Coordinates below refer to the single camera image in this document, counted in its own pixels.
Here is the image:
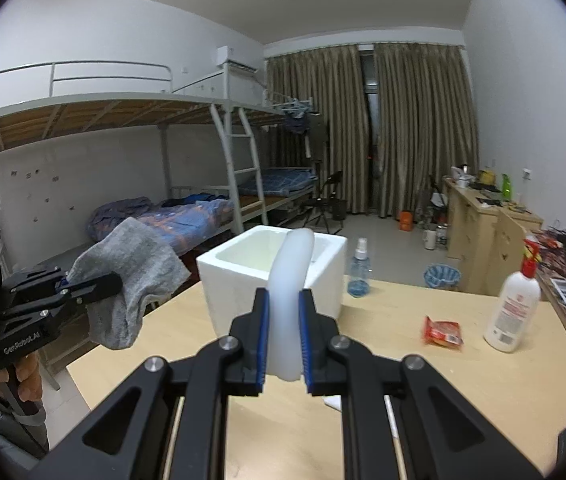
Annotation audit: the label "person's left hand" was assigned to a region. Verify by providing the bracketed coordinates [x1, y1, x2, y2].
[0, 347, 44, 417]

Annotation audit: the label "blue checked mattress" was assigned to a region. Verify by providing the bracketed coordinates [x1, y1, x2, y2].
[238, 167, 316, 197]

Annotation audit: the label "white foam tube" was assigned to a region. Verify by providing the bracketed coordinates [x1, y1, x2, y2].
[268, 228, 317, 381]

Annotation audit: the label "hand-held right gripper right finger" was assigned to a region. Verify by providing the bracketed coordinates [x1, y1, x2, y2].
[299, 289, 546, 480]

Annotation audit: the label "red snack packet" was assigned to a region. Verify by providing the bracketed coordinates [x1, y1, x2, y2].
[423, 316, 464, 350]

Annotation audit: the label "black folding chair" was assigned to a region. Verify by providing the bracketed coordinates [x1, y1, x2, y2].
[303, 171, 348, 236]

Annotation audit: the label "white air conditioner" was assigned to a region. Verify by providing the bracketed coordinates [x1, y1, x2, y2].
[217, 46, 260, 71]

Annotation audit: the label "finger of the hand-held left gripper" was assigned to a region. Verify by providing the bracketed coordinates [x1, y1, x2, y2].
[8, 266, 71, 292]
[55, 272, 124, 307]

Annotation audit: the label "grey metal bunk bed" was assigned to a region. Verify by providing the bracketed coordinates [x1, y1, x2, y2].
[0, 50, 270, 391]
[173, 65, 328, 226]

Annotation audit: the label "clear blue spray bottle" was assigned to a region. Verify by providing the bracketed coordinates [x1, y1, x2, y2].
[347, 238, 372, 297]

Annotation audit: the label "hanging dark clothes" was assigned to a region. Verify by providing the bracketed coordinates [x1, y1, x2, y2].
[283, 107, 328, 161]

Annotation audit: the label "blue waste basket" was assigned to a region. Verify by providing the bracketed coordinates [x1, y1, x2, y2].
[424, 264, 462, 292]

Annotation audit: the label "white lotion pump bottle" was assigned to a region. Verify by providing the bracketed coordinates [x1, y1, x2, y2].
[483, 234, 542, 353]

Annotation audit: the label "brown curtain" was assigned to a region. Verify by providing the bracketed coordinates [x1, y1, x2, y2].
[267, 45, 371, 216]
[373, 42, 478, 216]

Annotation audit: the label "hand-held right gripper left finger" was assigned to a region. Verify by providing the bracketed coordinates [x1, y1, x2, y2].
[28, 287, 271, 480]

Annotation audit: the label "grey sock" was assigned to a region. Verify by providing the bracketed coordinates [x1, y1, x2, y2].
[68, 217, 191, 351]

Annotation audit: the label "light wooden cabinet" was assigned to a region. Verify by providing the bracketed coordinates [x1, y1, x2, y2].
[443, 176, 544, 296]

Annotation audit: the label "blue patterned quilt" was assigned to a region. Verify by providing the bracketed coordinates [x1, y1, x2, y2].
[87, 196, 234, 256]

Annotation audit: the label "white foam box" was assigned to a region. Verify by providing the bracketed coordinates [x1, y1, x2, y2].
[196, 225, 348, 348]

